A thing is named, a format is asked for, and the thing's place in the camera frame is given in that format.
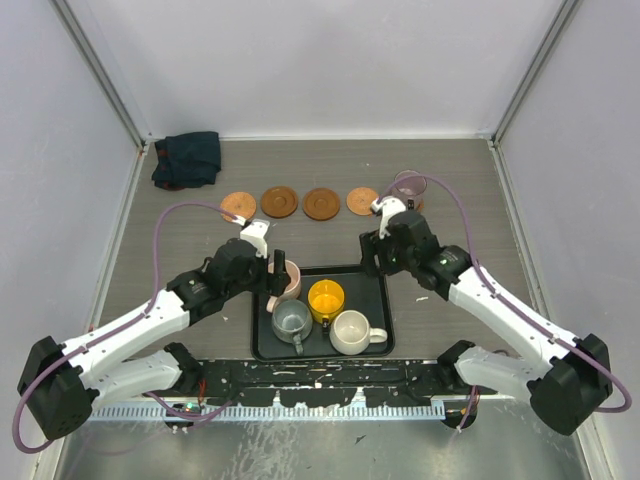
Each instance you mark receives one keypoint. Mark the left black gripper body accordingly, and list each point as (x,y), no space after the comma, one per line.
(256,279)

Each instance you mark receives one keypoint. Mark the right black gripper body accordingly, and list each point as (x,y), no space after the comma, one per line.
(390,259)

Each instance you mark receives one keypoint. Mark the pink ceramic mug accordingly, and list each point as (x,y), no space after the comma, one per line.
(293,289)

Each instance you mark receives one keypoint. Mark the light cork coaster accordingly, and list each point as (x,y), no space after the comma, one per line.
(359,200)
(242,204)

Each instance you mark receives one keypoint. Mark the purple glass mug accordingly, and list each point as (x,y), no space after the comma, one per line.
(409,187)

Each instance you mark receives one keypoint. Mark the white ceramic mug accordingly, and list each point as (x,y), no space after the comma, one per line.
(351,333)

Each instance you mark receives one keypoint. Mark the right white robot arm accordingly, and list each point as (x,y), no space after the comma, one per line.
(562,376)

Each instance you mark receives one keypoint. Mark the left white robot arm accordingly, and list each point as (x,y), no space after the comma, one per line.
(62,384)

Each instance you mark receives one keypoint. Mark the grey glass mug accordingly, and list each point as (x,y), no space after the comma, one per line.
(292,323)

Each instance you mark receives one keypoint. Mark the yellow mug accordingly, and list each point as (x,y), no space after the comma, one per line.
(326,300)

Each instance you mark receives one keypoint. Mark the black plastic tray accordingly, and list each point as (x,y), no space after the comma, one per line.
(365,294)

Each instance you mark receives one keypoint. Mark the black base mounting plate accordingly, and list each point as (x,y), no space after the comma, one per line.
(395,383)

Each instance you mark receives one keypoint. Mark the dark blue folded cloth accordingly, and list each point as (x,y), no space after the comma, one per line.
(187,161)

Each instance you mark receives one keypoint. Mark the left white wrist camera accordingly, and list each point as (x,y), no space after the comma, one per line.
(254,232)

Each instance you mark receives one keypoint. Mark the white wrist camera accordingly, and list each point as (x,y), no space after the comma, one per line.
(386,208)
(254,232)

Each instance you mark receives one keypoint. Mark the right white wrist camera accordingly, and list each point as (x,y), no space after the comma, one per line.
(386,208)

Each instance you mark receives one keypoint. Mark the white slotted cable duct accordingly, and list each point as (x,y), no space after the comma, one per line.
(356,411)

